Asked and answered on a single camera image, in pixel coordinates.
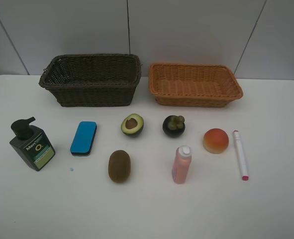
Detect blue whiteboard eraser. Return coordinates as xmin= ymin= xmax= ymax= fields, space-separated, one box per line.
xmin=70 ymin=121 xmax=97 ymax=156

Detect dark brown wicker basket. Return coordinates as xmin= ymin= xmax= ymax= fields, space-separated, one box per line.
xmin=39 ymin=53 xmax=141 ymax=107

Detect brown kiwi fruit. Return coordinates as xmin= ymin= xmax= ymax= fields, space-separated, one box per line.
xmin=108 ymin=150 xmax=131 ymax=183

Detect dark purple mangosteen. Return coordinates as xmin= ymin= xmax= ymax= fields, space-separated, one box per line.
xmin=162 ymin=115 xmax=186 ymax=138

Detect orange wicker basket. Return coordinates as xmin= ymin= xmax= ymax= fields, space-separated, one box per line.
xmin=148 ymin=63 xmax=243 ymax=108

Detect halved avocado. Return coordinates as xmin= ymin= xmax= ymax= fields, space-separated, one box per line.
xmin=120 ymin=114 xmax=144 ymax=137

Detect dark green pump bottle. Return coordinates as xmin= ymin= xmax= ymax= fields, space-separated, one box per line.
xmin=9 ymin=117 xmax=55 ymax=171

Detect orange bread bun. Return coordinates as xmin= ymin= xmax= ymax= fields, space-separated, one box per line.
xmin=202 ymin=128 xmax=229 ymax=154

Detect white pink-tipped marker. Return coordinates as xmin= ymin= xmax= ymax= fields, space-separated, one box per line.
xmin=233 ymin=130 xmax=249 ymax=181

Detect pink lotion bottle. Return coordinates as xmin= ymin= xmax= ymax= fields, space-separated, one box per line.
xmin=172 ymin=145 xmax=192 ymax=184

